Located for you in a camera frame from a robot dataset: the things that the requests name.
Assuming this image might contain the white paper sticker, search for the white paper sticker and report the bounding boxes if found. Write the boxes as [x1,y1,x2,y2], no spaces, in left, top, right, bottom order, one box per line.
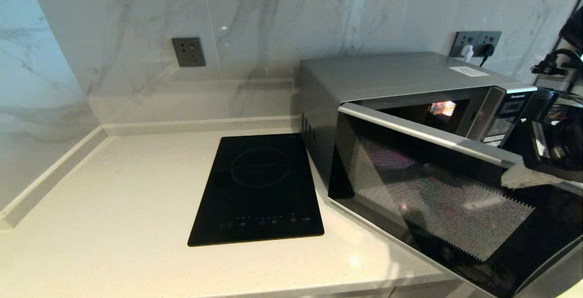
[448,66,490,77]

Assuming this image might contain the black power plug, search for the black power plug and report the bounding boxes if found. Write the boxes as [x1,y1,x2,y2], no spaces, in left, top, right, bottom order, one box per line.
[478,44,495,67]

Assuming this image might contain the grey cabinet door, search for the grey cabinet door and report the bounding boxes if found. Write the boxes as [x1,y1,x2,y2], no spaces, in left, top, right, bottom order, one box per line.
[314,288,397,298]

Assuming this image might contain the black induction cooktop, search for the black induction cooktop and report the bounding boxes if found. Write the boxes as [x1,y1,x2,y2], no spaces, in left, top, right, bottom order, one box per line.
[188,133,325,247]

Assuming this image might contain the dark grey wall socket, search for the dark grey wall socket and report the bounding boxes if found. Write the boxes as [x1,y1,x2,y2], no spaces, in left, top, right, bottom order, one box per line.
[476,31,503,57]
[449,31,478,58]
[171,37,206,67]

